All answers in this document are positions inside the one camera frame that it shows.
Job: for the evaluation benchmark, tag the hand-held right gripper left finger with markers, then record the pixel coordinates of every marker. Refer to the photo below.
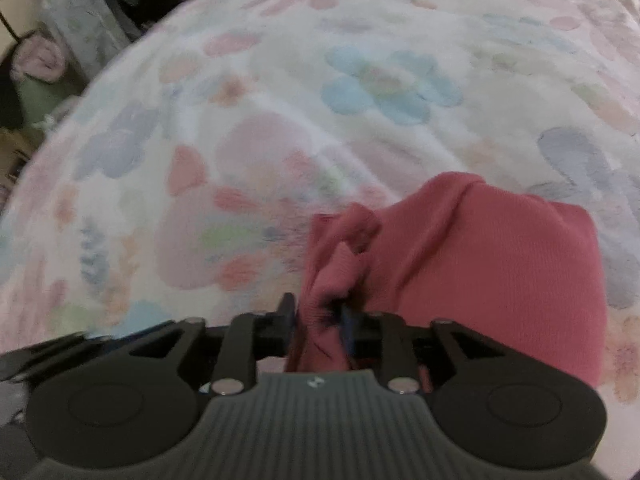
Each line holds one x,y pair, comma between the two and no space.
287,321

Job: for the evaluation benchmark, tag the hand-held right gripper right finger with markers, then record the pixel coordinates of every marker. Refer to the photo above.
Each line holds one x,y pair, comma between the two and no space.
348,331

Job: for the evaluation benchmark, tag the pink garment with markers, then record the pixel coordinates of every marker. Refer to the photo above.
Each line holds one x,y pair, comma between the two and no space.
475,260

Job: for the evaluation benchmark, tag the floral blanket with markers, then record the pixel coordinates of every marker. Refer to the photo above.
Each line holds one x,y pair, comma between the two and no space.
300,110

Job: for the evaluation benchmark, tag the green cloth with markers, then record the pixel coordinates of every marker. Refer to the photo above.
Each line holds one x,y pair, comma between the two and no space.
45,100

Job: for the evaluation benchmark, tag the pale pink towel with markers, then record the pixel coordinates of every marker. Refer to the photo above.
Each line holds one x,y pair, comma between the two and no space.
37,60

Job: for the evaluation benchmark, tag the floral pillow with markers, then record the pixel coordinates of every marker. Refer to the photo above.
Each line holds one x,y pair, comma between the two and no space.
82,20

